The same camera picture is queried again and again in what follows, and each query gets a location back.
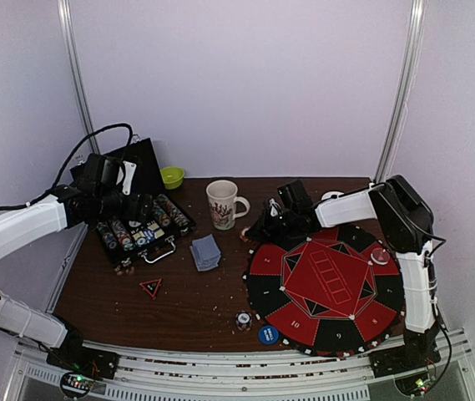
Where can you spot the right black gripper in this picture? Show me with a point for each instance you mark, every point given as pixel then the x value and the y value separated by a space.
pixel 268 221

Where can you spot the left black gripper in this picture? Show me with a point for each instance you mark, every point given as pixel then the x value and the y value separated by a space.
pixel 131 214

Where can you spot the stack of poker chips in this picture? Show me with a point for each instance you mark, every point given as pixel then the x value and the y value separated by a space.
pixel 243 234

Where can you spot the blue playing card deck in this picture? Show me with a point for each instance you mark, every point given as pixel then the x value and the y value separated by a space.
pixel 206 253

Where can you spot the clear red round button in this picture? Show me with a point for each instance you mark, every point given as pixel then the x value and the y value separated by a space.
pixel 380 256

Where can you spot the red triangular chip holder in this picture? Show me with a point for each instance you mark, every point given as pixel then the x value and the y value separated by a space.
pixel 152 287

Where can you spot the blue small blind button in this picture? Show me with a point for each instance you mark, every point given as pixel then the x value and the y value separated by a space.
pixel 268 335

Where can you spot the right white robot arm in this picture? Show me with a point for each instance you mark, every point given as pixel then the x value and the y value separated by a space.
pixel 393 212

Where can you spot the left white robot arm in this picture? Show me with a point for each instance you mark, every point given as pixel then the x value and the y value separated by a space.
pixel 22 225

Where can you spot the front left chip row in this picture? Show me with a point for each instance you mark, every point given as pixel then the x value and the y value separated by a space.
pixel 107 235

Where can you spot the white orange bowl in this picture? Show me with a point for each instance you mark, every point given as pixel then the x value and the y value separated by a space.
pixel 329 195

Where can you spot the front right chip row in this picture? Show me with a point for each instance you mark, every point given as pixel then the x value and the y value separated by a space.
pixel 124 238

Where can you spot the black poker chip case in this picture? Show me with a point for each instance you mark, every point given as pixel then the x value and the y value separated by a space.
pixel 147 180

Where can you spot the small card decks in case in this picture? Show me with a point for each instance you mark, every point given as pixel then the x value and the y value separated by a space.
pixel 144 235

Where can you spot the white floral ceramic mug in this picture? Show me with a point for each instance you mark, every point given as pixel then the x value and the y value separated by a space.
pixel 225 204

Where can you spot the left poker chip row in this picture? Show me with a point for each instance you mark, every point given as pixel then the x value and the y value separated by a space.
pixel 160 215

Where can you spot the poker chip row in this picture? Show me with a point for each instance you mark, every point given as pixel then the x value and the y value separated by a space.
pixel 172 210
pixel 160 215

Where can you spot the green plastic bowl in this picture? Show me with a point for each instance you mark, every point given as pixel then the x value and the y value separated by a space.
pixel 172 177

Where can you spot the round red black poker mat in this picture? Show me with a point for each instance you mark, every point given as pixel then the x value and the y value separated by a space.
pixel 324 294

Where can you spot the right poker chip row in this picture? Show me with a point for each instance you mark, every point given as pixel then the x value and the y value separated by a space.
pixel 172 210

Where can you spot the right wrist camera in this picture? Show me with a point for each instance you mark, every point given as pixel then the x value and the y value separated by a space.
pixel 273 208

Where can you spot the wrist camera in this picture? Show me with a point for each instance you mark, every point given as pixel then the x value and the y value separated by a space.
pixel 126 177
pixel 273 208

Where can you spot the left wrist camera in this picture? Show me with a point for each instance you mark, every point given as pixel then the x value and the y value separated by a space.
pixel 126 177

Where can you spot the right aluminium frame post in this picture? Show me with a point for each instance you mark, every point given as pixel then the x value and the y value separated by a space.
pixel 404 87

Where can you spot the aluminium frame post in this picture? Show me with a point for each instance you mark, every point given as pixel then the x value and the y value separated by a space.
pixel 404 87
pixel 66 24

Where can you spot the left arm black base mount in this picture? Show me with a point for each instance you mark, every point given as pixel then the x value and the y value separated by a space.
pixel 90 362

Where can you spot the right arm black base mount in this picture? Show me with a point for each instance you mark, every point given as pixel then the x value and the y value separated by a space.
pixel 403 359

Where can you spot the left aluminium frame post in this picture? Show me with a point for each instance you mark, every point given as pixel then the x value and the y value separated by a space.
pixel 66 24

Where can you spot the aluminium front rail base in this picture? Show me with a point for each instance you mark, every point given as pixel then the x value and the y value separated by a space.
pixel 145 374

